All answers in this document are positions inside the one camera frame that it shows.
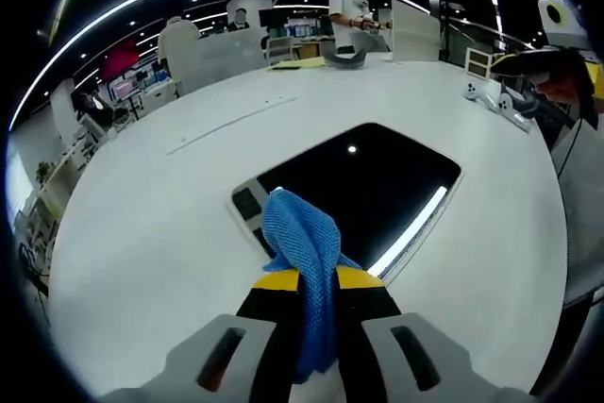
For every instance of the grey mesh office chair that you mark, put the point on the grey mesh office chair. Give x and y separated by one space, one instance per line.
279 49

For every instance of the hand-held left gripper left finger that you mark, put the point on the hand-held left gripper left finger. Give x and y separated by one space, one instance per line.
264 327

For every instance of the red wall screen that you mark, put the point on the red wall screen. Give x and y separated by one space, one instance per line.
120 61

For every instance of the blue cleaning cloth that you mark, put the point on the blue cleaning cloth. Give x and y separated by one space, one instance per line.
302 233

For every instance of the person's right hand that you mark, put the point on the person's right hand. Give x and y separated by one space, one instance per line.
561 87

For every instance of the potted plant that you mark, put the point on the potted plant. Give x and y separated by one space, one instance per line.
44 172

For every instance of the translucent partition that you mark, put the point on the translucent partition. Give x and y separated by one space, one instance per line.
226 58

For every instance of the person's white clothing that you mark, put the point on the person's white clothing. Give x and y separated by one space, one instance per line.
580 209

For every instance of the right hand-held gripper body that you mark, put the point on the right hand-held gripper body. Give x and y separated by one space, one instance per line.
564 28

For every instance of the white standing panel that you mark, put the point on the white standing panel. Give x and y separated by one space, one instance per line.
415 32

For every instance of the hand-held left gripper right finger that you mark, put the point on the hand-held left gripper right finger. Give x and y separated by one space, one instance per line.
368 327

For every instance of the small white-framed display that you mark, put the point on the small white-framed display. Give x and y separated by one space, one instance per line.
478 63

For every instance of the grey curved headset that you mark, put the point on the grey curved headset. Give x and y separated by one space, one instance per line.
347 61

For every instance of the yellow paper sheet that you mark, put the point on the yellow paper sheet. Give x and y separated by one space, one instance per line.
299 64

